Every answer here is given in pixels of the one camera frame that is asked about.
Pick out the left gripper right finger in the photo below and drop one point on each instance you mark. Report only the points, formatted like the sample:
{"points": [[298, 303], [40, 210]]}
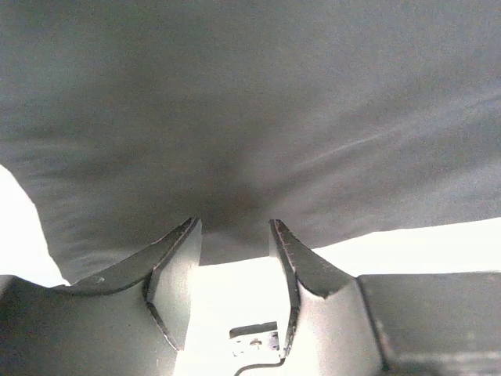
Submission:
{"points": [[384, 324]]}

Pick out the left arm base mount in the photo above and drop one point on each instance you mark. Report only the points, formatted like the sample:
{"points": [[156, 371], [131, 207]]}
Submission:
{"points": [[255, 346]]}

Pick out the black trousers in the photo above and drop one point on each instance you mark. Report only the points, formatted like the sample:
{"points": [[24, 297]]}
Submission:
{"points": [[121, 119]]}

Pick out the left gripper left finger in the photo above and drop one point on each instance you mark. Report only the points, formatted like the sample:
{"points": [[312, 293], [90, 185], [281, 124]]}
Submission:
{"points": [[128, 319]]}

